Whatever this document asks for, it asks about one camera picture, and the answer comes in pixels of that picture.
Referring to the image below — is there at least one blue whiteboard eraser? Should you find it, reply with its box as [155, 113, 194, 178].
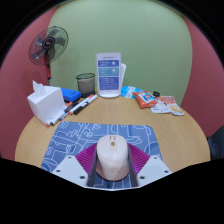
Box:
[60, 87, 82, 103]

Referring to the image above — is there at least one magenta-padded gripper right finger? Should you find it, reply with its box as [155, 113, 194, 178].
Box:
[127, 143, 173, 188]

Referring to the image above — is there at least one black office chair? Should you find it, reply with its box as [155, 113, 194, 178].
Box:
[214, 125, 224, 144]

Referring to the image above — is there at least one white marker black cap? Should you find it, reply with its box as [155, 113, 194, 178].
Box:
[73, 94, 99, 116]
[49, 101, 75, 126]

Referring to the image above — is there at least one orange snack packet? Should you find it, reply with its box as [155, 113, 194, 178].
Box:
[132, 90, 158, 110]

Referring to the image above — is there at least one blue patterned mouse pad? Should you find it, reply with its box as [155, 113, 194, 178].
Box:
[40, 120, 163, 192]

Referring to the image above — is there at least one light blue snack packet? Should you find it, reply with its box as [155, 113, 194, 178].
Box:
[120, 85, 144, 99]

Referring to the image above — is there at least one cream computer mouse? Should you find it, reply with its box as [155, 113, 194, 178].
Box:
[95, 134, 130, 182]

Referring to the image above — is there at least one white tissue box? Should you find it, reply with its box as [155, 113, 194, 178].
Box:
[26, 80, 67, 124]

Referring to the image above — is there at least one black standing fan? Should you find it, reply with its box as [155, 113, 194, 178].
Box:
[28, 25, 69, 86]

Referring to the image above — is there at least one white marker red cap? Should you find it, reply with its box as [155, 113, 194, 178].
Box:
[45, 105, 69, 128]
[68, 94, 95, 116]

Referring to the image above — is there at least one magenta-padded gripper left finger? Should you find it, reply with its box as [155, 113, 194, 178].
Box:
[51, 143, 100, 188]

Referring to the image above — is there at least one white and blue sign stand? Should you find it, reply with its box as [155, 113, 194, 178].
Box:
[95, 52, 122, 99]

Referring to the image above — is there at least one black mesh pen cup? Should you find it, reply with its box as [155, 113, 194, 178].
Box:
[75, 72, 96, 98]

